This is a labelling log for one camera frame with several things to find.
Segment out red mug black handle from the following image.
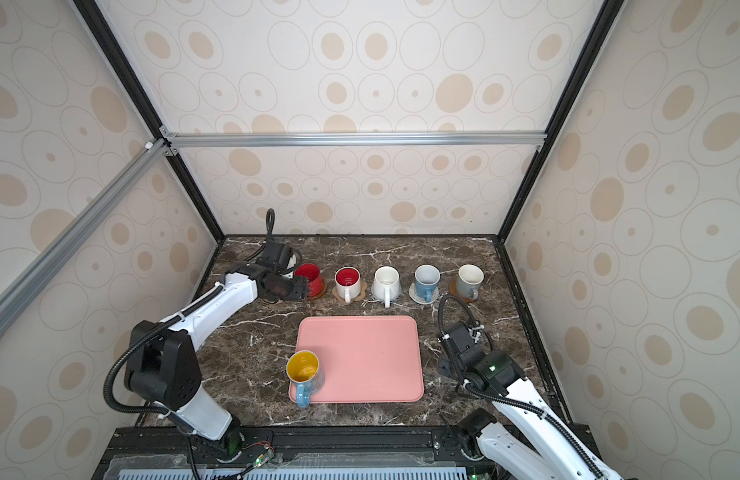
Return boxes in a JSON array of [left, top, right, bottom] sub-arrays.
[[295, 263, 325, 297]]

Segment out brown wooden round coaster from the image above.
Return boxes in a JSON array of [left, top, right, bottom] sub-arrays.
[[449, 279, 474, 304]]

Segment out white mug red inside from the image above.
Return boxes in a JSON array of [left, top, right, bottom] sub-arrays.
[[335, 266, 361, 286]]

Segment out multicolour woven round coaster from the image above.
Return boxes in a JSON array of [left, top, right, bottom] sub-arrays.
[[409, 283, 440, 305]]

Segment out grey mug white inside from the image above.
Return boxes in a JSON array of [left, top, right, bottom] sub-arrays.
[[455, 264, 485, 301]]

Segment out yellow inside blue mug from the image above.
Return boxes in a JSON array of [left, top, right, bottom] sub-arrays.
[[287, 350, 325, 408]]

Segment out blue floral mug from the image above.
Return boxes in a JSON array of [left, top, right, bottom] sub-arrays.
[[415, 265, 441, 300]]

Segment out cork paw print coaster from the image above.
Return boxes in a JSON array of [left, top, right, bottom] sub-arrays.
[[332, 281, 368, 304]]

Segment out dark brown wooden coaster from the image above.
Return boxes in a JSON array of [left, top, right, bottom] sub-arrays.
[[307, 283, 328, 301]]

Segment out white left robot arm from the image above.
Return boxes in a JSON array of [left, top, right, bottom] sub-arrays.
[[103, 268, 309, 451]]

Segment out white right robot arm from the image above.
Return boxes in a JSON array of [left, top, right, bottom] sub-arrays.
[[445, 347, 621, 479]]

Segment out pink rectangular tray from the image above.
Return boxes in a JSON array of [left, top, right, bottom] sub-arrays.
[[289, 315, 424, 406]]

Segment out aluminium crossbar back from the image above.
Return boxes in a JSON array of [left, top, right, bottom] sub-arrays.
[[166, 131, 547, 148]]

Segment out aluminium crossbar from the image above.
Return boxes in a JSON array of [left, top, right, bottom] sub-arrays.
[[0, 139, 168, 339], [166, 131, 547, 148]]

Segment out aluminium crossbar left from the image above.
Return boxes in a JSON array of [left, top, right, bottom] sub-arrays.
[[0, 139, 168, 339]]

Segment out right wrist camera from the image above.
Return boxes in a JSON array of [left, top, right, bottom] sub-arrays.
[[442, 322, 485, 365]]

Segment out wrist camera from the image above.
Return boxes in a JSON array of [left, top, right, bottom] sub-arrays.
[[442, 322, 485, 365], [257, 240, 302, 275]]

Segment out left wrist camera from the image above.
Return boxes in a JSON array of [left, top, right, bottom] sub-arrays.
[[257, 240, 302, 275]]

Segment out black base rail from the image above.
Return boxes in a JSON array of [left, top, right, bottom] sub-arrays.
[[93, 425, 510, 479]]

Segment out black corner frame post left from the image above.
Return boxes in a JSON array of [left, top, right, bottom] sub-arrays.
[[73, 0, 226, 244]]

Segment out black corner frame post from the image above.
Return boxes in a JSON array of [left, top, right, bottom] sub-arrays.
[[73, 0, 226, 244], [497, 0, 625, 245]]

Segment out black corner frame post right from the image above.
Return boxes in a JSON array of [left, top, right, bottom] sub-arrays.
[[497, 0, 625, 245]]

